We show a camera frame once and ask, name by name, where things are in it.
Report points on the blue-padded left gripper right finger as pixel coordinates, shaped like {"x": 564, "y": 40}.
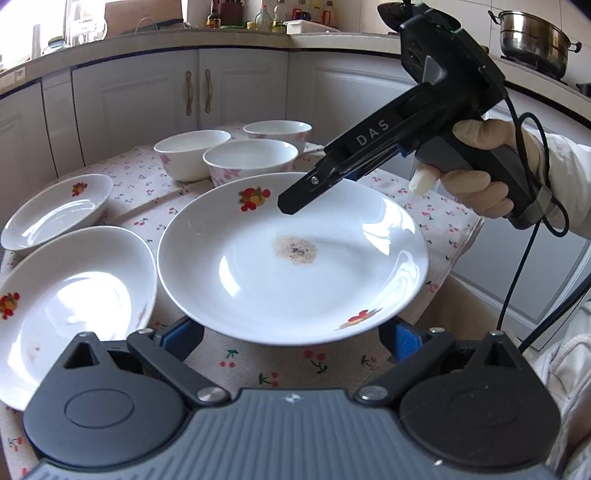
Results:
{"x": 400, "y": 338}

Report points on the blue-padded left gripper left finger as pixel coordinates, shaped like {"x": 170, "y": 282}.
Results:
{"x": 181, "y": 338}

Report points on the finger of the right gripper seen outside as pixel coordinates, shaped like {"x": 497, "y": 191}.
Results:
{"x": 303, "y": 192}

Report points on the large white fruit-print plate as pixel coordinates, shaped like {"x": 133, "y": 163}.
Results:
{"x": 345, "y": 264}

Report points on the white floral bowl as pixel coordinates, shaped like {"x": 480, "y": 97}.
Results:
{"x": 294, "y": 132}
{"x": 240, "y": 159}

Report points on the small white fruit-print dish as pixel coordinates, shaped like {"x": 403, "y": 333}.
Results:
{"x": 71, "y": 204}

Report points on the white sleeve right forearm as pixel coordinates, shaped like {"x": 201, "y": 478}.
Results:
{"x": 567, "y": 173}

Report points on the white kitchen cabinets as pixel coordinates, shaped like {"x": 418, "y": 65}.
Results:
{"x": 83, "y": 115}

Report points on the gloved right hand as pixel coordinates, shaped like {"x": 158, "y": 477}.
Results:
{"x": 476, "y": 189}

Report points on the white floral bowl back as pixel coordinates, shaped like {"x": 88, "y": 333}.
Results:
{"x": 294, "y": 132}

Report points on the stainless steel pot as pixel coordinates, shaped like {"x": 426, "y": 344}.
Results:
{"x": 528, "y": 39}

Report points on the white fruit-print plate front left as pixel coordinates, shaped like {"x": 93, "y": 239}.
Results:
{"x": 99, "y": 279}

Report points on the white rectangular container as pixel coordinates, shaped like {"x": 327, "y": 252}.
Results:
{"x": 299, "y": 26}

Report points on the white bowl left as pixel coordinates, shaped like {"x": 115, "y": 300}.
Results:
{"x": 181, "y": 155}

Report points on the clear oil bottle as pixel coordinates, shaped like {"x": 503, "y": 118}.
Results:
{"x": 263, "y": 20}

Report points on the dark soy sauce bottle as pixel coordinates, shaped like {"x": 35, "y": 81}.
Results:
{"x": 213, "y": 19}

